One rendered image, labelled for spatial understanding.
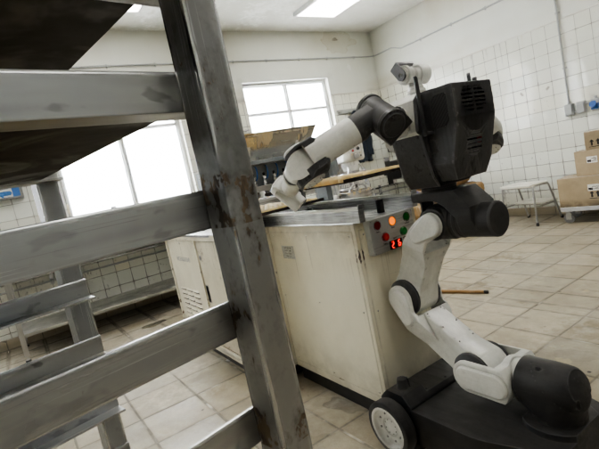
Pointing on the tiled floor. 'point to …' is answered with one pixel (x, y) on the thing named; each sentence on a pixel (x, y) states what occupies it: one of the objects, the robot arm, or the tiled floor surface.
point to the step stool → (532, 195)
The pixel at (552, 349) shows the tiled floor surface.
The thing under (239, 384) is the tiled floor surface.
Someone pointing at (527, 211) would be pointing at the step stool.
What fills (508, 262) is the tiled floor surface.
